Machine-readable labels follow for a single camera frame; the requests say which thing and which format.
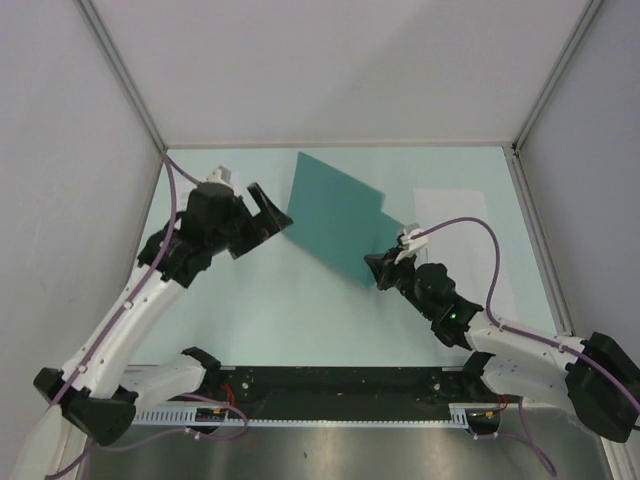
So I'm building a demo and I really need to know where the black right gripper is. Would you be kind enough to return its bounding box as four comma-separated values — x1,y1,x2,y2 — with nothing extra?
364,246,434,319

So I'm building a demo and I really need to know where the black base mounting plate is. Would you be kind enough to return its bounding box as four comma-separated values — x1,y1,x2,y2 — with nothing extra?
164,364,521,416

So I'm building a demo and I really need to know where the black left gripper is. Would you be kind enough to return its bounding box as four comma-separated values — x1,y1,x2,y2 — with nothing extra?
209,184,293,259

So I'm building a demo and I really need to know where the teal folder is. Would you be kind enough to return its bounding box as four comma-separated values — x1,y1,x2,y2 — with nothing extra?
284,152,403,288

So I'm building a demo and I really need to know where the grey slotted cable duct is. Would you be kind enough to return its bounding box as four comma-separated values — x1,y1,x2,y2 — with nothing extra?
134,402,481,429

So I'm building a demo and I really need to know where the aluminium frame rail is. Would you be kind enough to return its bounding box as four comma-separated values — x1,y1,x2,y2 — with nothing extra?
503,146,575,335

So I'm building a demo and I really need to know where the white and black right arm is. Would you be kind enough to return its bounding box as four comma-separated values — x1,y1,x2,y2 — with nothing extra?
364,248,639,443

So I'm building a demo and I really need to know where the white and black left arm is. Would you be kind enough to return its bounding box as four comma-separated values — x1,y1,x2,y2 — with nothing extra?
34,181,294,446

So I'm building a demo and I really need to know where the blank white paper sheet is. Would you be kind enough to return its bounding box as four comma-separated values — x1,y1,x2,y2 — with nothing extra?
413,187,531,320

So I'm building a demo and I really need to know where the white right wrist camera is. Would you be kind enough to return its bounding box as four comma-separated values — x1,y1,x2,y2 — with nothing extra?
394,223,428,264

